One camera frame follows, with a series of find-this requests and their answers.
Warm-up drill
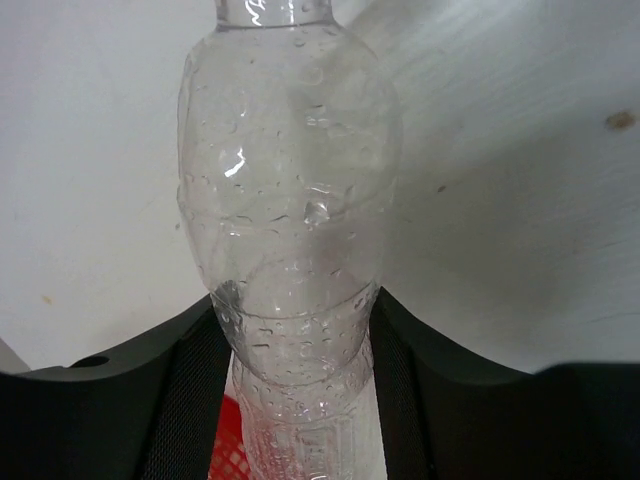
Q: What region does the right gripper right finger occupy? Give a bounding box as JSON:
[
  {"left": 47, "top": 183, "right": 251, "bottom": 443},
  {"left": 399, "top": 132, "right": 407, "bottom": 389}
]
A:
[{"left": 370, "top": 291, "right": 639, "bottom": 479}]

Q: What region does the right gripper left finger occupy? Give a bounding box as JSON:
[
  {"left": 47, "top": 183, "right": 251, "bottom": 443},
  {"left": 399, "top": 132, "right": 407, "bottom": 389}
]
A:
[{"left": 1, "top": 297, "right": 230, "bottom": 479}]

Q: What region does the clear plastic bottle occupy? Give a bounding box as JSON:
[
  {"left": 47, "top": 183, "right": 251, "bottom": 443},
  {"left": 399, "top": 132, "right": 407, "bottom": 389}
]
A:
[{"left": 177, "top": 1, "right": 402, "bottom": 479}]

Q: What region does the red mesh plastic bin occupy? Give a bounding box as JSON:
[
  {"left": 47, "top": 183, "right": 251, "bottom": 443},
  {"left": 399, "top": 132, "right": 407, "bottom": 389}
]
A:
[{"left": 207, "top": 395, "right": 252, "bottom": 480}]

